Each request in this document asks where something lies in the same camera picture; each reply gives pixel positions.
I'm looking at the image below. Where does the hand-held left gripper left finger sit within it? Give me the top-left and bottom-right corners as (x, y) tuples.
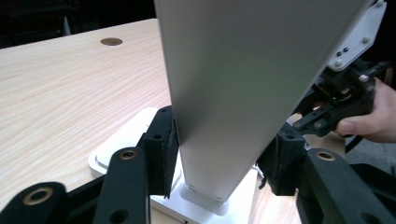
(136, 105), (180, 199)

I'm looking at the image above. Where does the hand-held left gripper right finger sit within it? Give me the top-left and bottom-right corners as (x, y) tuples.
(256, 123), (308, 197)

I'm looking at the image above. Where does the white desk lamp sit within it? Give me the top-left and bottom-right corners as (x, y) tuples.
(88, 0), (373, 224)

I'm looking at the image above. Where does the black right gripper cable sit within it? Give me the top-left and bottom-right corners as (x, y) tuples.
(344, 134), (365, 154)

